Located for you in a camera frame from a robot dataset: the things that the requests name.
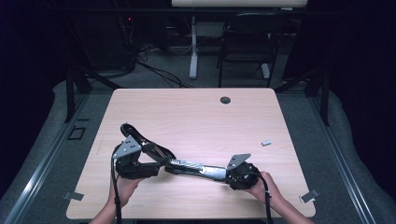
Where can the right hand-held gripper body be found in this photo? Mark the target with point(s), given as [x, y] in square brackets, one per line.
[246, 179]

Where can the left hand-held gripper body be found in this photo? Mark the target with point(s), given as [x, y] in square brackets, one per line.
[134, 168]

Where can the black stapler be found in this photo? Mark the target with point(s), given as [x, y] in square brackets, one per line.
[193, 167]

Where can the silver staple strip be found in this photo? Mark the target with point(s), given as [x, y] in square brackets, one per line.
[266, 143]

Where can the person's right hand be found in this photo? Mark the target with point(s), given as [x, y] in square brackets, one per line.
[264, 186]

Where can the person's left hand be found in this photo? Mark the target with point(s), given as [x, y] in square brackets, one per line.
[124, 189]

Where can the grey tape piece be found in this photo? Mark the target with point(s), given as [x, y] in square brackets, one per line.
[73, 196]
[309, 196]

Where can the round table grommet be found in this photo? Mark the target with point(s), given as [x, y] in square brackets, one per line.
[225, 100]

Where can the black metal stand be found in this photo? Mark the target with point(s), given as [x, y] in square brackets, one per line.
[73, 90]
[323, 93]

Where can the white desk leg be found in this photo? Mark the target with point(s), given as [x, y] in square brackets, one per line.
[193, 49]

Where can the black chair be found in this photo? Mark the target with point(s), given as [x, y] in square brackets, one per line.
[249, 40]

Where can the white desk top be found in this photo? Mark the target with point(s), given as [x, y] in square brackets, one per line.
[239, 2]

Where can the metal floor rail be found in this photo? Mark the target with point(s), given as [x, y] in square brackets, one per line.
[37, 174]
[342, 158]

